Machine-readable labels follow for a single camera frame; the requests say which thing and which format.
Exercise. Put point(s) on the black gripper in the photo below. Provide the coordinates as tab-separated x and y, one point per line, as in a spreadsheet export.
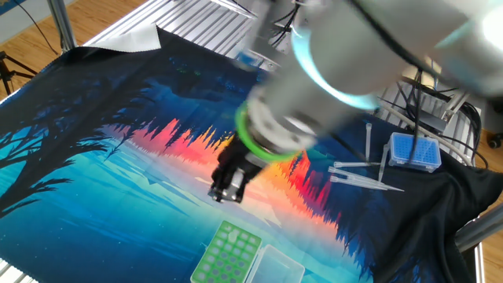
236	159

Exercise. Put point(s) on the green pipette tip holder box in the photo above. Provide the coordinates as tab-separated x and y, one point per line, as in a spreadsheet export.
228	255

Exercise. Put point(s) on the clear plastic box lid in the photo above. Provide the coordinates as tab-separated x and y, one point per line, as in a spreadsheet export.
277	267

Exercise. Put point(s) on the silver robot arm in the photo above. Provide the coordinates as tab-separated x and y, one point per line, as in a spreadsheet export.
353	59

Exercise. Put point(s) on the small clear pipette tip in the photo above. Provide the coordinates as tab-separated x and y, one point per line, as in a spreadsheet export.
353	164
383	163
368	141

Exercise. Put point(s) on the blue pipette tip box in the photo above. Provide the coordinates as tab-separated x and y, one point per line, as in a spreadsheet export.
414	151

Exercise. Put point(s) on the forest sunset printed cloth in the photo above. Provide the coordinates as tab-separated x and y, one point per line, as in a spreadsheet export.
118	177

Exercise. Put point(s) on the black adapter block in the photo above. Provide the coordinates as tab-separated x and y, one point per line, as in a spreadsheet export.
434	122

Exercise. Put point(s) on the black tripod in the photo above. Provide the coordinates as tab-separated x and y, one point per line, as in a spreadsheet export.
3	67

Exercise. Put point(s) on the black caster wheel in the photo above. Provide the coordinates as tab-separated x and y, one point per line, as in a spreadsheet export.
496	140

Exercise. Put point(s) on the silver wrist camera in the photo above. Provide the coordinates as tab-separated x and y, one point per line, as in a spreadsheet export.
247	59

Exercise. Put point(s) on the aluminium frame post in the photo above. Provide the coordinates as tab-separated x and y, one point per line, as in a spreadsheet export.
479	230
63	27
454	104

